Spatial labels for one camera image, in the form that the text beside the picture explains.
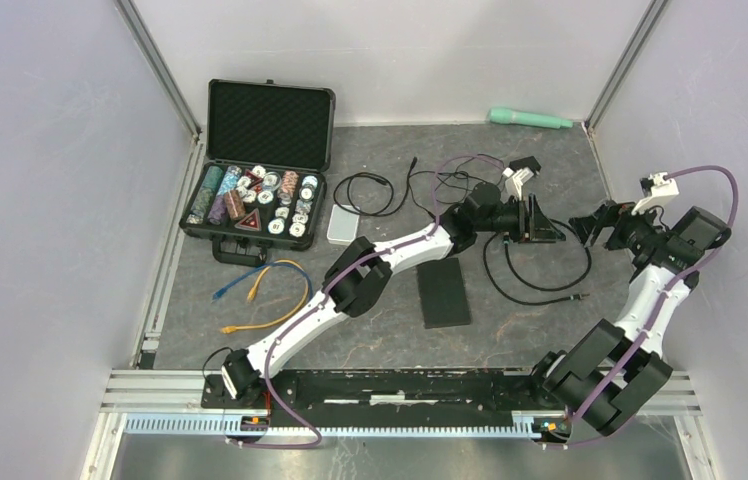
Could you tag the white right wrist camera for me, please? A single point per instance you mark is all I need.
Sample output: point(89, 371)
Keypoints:
point(658, 190)

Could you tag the white network switch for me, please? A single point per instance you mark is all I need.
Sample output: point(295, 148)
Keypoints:
point(343, 225)

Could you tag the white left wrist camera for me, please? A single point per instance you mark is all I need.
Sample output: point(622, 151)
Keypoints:
point(515, 180)

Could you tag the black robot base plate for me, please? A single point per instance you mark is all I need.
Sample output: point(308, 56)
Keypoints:
point(372, 398)

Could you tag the mint green flashlight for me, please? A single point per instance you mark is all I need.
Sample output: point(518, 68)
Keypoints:
point(506, 116)

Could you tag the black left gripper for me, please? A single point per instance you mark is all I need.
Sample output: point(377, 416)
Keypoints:
point(533, 225)

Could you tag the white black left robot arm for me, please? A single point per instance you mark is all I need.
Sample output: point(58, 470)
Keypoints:
point(357, 279)

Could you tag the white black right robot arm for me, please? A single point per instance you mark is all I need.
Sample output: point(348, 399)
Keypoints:
point(609, 375)

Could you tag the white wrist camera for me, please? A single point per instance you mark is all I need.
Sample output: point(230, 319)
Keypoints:
point(515, 180)
point(658, 190)

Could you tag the black router box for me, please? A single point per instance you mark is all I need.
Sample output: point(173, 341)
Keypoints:
point(442, 294)

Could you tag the black power adapter plug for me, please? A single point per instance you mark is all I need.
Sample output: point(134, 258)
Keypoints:
point(530, 163)

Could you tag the black poker chip case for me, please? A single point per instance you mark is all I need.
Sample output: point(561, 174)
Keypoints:
point(262, 184)

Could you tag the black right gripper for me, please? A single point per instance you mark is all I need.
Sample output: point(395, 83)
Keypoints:
point(605, 216)

